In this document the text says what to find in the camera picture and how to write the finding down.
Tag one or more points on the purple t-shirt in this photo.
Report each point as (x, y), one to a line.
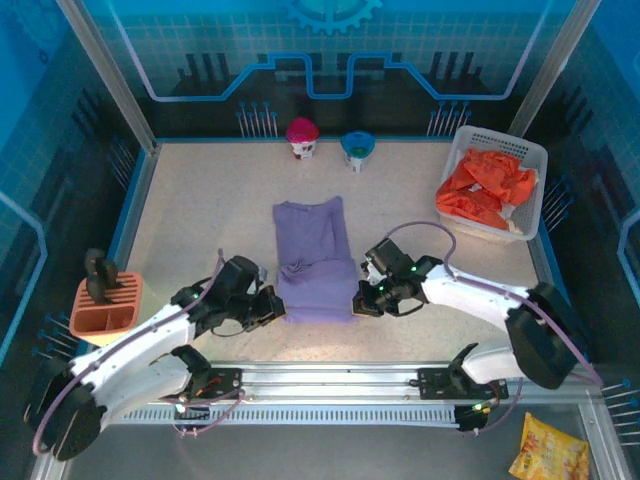
(312, 260)

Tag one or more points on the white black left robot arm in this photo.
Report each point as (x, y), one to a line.
(140, 345)

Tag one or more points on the orange utensil holder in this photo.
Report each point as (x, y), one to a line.
(115, 320)

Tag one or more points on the orange t-shirt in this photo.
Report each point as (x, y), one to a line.
(480, 190)

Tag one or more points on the black utensils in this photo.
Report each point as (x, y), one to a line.
(100, 275)

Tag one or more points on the cup with blue lid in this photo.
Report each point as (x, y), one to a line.
(357, 145)

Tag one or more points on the white perforated plastic basket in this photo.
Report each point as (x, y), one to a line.
(530, 210)

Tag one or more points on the cup with pink lid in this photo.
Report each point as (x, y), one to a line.
(302, 135)

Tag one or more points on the yellow snack bag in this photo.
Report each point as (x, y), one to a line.
(547, 450)

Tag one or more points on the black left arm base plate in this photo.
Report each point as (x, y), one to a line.
(225, 382)

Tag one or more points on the aluminium mounting rail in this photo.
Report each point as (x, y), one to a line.
(330, 385)

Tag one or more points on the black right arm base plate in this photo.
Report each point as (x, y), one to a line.
(440, 382)

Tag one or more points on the aluminium frame post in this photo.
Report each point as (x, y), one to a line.
(556, 60)
(112, 75)

